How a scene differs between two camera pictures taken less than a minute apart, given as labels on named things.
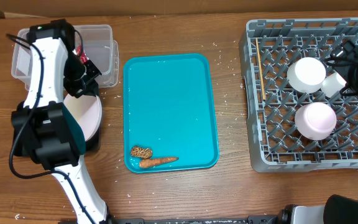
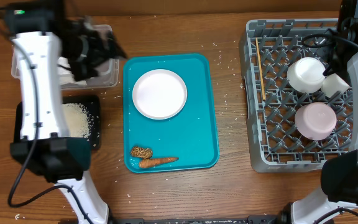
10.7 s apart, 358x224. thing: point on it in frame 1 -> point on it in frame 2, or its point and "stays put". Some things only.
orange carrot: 153,162 stays put
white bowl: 306,74 stays put
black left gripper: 84,89 -> 115,50
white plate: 87,111 -> 160,94
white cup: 332,84 stays put
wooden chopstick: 260,70 stays put
